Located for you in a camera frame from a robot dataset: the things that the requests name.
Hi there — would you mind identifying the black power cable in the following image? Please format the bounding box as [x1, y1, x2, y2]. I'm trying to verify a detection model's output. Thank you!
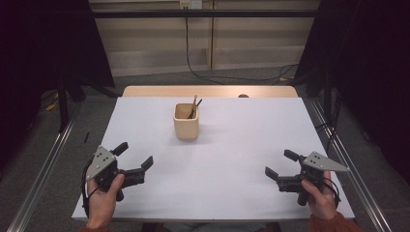
[184, 7, 299, 85]

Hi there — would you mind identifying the person's left hand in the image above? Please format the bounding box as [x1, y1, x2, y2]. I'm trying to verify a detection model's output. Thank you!
[86, 173, 126, 230]

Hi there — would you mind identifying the white table sheet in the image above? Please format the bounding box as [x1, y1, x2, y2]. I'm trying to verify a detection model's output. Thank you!
[71, 96, 356, 221]

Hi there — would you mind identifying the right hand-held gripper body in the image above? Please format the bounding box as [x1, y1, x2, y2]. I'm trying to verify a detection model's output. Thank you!
[275, 151, 351, 207]

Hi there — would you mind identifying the bundle of black floor cables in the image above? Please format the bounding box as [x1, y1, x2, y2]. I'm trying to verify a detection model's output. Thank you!
[315, 96, 341, 149]

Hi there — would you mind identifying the black curtain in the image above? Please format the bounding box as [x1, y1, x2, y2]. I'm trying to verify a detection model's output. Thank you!
[0, 0, 115, 175]
[294, 0, 410, 185]

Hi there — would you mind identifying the wooden table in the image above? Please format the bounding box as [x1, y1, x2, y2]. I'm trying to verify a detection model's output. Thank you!
[122, 85, 299, 99]

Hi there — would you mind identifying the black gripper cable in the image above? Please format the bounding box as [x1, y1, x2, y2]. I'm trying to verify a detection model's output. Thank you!
[80, 159, 99, 218]
[322, 176, 341, 208]

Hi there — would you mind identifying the cream square cup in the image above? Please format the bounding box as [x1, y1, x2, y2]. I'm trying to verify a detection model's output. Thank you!
[172, 102, 200, 140]

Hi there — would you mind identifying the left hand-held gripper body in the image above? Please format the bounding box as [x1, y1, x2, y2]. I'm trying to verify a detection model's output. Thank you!
[85, 145, 146, 202]

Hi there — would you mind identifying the black metal stand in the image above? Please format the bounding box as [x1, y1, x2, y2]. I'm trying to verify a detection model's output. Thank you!
[57, 75, 71, 131]

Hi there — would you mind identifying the brown pen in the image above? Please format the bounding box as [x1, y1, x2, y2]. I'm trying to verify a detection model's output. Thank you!
[190, 94, 198, 120]

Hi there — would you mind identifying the yellow floor cable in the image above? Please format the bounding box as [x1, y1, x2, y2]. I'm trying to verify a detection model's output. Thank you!
[44, 93, 61, 112]

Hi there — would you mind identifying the white wall socket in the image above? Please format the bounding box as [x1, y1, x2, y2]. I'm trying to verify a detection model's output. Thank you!
[179, 0, 203, 10]

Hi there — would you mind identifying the person's right hand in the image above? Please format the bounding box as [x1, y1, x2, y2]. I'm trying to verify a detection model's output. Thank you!
[301, 170, 340, 221]

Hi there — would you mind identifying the aluminium rail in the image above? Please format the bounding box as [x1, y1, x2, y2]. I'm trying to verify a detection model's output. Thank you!
[310, 98, 393, 232]
[6, 102, 85, 232]

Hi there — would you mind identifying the black makeup brush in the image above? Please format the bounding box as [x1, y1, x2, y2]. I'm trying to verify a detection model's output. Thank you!
[188, 98, 204, 120]

